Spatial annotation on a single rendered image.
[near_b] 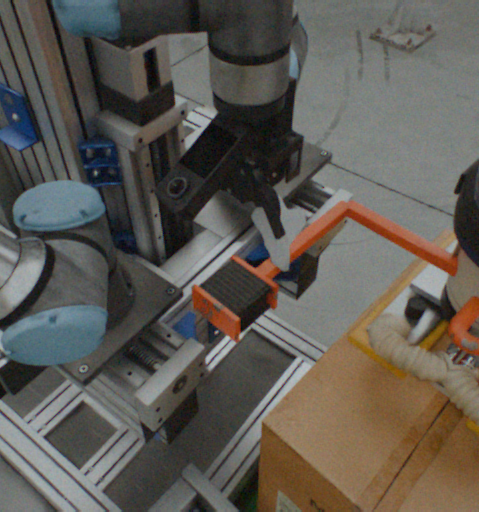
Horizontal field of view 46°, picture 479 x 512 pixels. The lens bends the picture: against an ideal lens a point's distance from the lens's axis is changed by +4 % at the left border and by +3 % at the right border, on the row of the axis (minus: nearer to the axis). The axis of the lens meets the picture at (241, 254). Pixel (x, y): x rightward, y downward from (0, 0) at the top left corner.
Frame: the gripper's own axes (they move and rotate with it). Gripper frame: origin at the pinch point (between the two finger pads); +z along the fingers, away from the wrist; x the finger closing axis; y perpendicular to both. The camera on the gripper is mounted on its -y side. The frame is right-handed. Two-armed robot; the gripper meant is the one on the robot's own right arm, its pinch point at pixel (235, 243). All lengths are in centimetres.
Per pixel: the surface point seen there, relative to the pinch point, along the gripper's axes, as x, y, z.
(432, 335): -20.3, 21.8, 21.9
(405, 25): 137, 297, 119
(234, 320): -3.7, -4.1, 8.5
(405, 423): -23.4, 14.2, 35.0
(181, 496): 5, -11, 70
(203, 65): 211, 187, 128
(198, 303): 3.2, -4.1, 11.0
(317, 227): 0.0, 17.8, 9.7
